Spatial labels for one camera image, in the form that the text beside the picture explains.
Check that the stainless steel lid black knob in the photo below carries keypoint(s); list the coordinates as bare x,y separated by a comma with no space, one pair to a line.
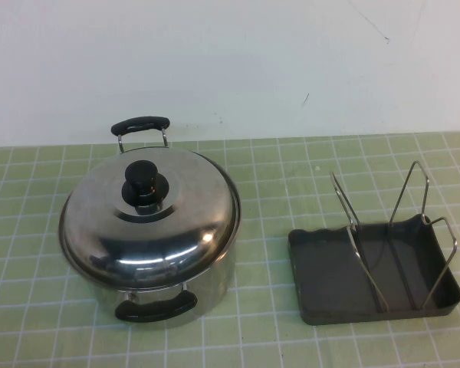
99,214

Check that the green tiled table mat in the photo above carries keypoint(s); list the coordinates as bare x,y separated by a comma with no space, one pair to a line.
260,237

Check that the dark grey plastic drip tray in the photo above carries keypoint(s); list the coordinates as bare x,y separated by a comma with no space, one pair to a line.
322,268

